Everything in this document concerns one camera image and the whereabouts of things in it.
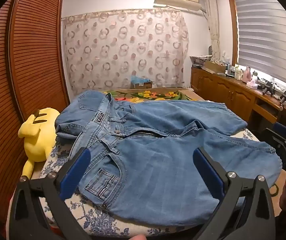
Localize beige tied curtain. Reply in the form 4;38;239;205
203;0;221;63

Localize folded blue jeans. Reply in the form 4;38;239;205
55;91;106;139

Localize cardboard box with blue cloth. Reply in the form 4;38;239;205
130;75;153;89

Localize yellow plush toy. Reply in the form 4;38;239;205
17;107;61;179

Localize pink bottle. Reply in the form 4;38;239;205
242;66;251;83

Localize wooden sideboard cabinet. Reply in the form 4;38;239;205
190;66;286;140

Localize grey striped window blind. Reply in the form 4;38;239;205
233;0;286;100

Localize blue denim pants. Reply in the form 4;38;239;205
72;92;283;227

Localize ring-patterned sheer curtain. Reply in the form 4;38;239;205
61;9;190;97

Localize wooden louvred wardrobe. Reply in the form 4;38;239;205
0;0;71;230

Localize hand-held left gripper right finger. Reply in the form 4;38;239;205
192;147;276;240

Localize colourful flower blanket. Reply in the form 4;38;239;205
102;89;198;103

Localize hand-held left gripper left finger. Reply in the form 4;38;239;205
8;147;93;240

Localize flat cardboard box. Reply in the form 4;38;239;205
204;60;227;73

